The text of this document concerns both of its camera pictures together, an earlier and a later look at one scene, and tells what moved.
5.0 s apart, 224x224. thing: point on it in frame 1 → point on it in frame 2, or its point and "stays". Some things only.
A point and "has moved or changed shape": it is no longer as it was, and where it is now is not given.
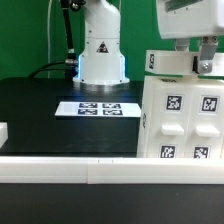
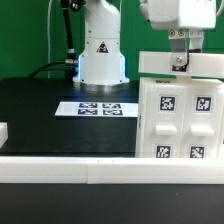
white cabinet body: [181, 118] stays
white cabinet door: [169, 119] has moved or changed shape
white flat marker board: [123, 109] stays
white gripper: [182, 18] → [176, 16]
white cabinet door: [205, 122] stays
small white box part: [178, 62] has moved or changed shape
